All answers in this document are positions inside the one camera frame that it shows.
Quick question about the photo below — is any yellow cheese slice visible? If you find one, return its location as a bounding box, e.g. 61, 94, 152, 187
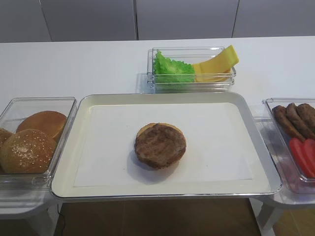
195, 69, 231, 83
192, 45, 239, 74

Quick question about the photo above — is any green lettuce leaf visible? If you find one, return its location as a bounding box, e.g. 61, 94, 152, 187
153, 51, 195, 83

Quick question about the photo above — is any clear lettuce cheese container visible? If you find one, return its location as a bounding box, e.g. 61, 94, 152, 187
147, 46, 236, 93

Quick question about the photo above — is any bottom bun half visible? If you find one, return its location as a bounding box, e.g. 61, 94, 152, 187
136, 122, 183, 138

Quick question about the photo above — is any brown meat patty on bun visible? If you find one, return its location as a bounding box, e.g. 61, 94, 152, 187
134, 124, 187, 169

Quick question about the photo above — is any white paper sheet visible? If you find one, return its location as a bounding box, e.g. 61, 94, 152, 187
75, 103, 256, 186

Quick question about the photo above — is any plain brown bun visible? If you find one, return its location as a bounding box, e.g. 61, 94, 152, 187
16, 111, 67, 143

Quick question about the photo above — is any left meat patty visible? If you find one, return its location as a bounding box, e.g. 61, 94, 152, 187
272, 105, 306, 142

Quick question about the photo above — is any clear bun container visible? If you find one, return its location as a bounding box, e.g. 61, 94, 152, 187
0, 97, 76, 189

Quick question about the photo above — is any silver metal baking tray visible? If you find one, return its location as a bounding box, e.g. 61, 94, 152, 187
51, 92, 282, 200

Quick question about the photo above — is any sesame top bun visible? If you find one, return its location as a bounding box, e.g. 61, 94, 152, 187
0, 129, 57, 174

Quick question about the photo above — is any clear patty tomato container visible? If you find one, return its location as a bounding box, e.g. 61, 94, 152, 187
263, 98, 315, 194

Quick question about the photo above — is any right meat patty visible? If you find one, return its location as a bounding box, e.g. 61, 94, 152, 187
297, 103, 315, 132

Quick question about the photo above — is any middle meat patty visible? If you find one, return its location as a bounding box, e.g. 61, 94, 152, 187
286, 103, 315, 140

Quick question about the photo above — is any partly hidden bun left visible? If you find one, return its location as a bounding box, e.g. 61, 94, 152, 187
0, 128, 13, 148

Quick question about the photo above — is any middle red tomato slice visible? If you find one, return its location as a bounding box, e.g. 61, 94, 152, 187
303, 139, 315, 173

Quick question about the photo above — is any red tomato slice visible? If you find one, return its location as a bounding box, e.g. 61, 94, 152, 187
303, 139, 315, 173
289, 138, 315, 178

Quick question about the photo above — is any left red tomato slice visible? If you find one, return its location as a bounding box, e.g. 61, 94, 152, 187
289, 138, 315, 178

